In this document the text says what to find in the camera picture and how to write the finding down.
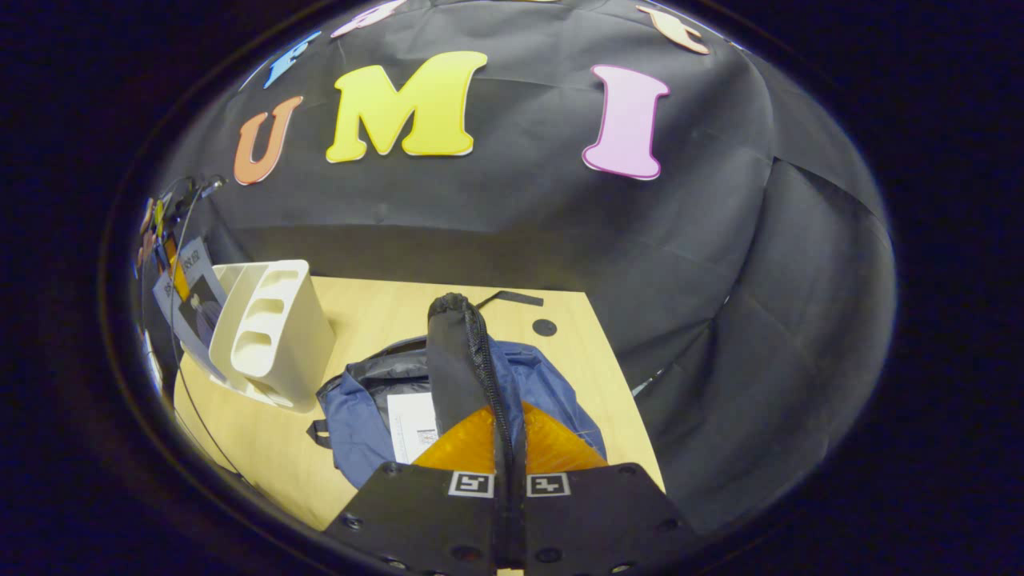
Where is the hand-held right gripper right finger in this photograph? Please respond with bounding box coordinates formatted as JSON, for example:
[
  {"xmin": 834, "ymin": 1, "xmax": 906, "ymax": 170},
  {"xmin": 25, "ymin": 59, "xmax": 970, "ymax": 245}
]
[{"xmin": 512, "ymin": 400, "xmax": 698, "ymax": 576}]

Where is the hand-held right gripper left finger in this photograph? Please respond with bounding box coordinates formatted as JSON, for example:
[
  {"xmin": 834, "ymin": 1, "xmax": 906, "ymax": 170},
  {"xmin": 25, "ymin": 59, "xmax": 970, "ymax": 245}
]
[{"xmin": 322, "ymin": 404, "xmax": 514, "ymax": 576}]

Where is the white book blue-grey cover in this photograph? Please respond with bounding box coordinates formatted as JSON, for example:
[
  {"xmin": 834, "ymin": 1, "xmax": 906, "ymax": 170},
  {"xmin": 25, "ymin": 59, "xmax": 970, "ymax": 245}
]
[{"xmin": 152, "ymin": 238, "xmax": 230, "ymax": 383}]

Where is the white book grey patterned cover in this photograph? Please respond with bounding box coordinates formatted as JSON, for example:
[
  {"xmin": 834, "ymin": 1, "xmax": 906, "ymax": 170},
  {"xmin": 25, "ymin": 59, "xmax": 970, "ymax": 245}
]
[{"xmin": 387, "ymin": 391, "xmax": 440, "ymax": 466}]

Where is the navy blue schoolbag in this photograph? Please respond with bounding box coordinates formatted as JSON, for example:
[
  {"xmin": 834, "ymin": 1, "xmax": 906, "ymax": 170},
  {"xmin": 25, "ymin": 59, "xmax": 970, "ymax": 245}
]
[{"xmin": 306, "ymin": 290, "xmax": 609, "ymax": 490}]

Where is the white plastic bookshelf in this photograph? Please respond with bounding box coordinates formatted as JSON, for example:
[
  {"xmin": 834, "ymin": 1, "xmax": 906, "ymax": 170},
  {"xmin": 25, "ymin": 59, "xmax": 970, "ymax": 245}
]
[{"xmin": 206, "ymin": 259, "xmax": 338, "ymax": 414}]

